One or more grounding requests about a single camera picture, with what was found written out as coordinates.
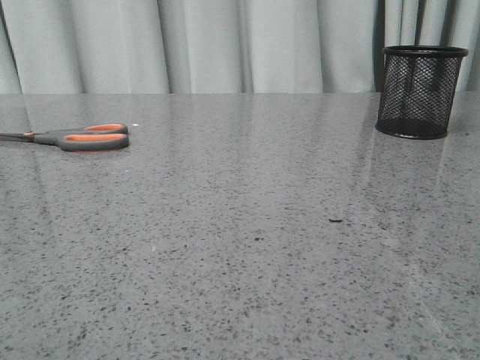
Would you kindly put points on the grey orange handled scissors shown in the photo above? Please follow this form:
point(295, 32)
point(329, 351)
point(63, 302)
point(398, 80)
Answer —
point(95, 138)

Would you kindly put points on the black mesh pen bucket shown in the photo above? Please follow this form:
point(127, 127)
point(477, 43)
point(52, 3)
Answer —
point(418, 90)

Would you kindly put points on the pale grey curtain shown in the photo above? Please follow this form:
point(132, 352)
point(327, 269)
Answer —
point(150, 47)

